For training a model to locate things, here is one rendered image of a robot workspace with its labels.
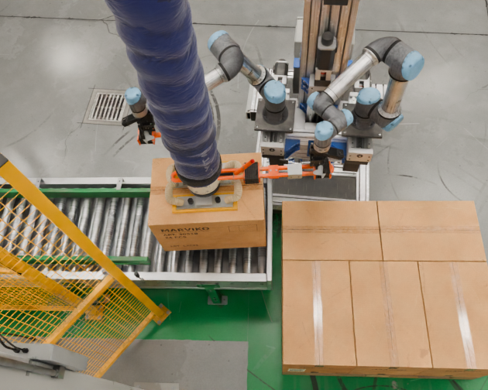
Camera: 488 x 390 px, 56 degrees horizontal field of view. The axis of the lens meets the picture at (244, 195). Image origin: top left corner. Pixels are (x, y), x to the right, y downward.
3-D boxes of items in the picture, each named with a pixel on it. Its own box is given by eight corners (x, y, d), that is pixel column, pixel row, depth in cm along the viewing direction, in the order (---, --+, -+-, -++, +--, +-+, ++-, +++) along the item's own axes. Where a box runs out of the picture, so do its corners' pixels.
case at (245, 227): (164, 251, 271) (147, 225, 235) (167, 190, 288) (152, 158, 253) (266, 246, 268) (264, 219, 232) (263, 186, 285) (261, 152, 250)
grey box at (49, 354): (34, 368, 169) (-12, 358, 143) (37, 354, 172) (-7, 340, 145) (86, 370, 168) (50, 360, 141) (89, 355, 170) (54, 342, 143)
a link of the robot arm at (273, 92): (271, 115, 254) (271, 100, 242) (259, 99, 259) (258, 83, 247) (290, 106, 256) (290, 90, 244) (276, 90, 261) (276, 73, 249)
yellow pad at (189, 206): (172, 213, 237) (170, 210, 232) (173, 196, 241) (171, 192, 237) (238, 210, 235) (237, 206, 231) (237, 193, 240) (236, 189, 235)
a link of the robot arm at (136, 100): (143, 94, 211) (127, 101, 210) (149, 107, 221) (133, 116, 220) (136, 82, 215) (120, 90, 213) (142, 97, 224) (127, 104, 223)
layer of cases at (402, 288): (282, 371, 287) (283, 364, 251) (281, 224, 331) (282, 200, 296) (480, 377, 278) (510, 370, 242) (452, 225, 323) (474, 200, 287)
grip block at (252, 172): (243, 184, 230) (242, 179, 225) (243, 167, 235) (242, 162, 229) (260, 183, 230) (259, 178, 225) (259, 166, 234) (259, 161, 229)
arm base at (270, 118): (263, 103, 270) (262, 92, 261) (289, 104, 269) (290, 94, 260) (260, 124, 264) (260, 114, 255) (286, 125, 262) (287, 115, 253)
